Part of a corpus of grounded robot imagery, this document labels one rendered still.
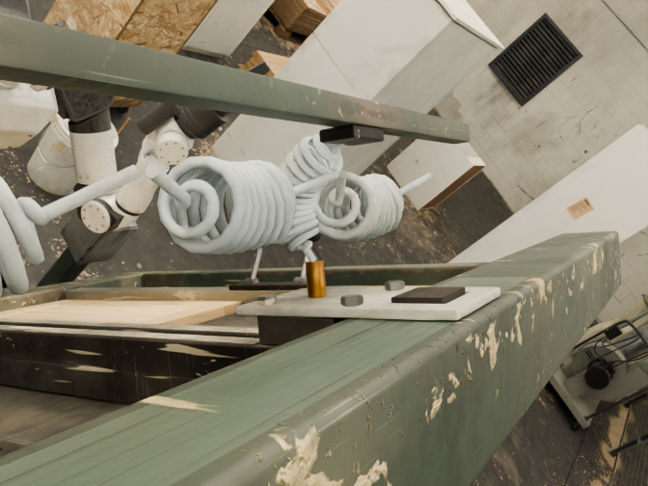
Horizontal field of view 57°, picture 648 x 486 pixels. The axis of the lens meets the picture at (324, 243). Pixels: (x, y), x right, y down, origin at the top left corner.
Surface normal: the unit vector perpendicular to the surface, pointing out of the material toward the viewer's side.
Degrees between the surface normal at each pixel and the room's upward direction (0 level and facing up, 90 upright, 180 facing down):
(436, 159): 90
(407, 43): 90
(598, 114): 90
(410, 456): 33
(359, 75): 90
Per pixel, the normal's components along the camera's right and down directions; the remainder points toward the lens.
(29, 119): 0.73, 0.55
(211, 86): 0.84, -0.04
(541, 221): -0.52, 0.10
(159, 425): -0.08, -1.00
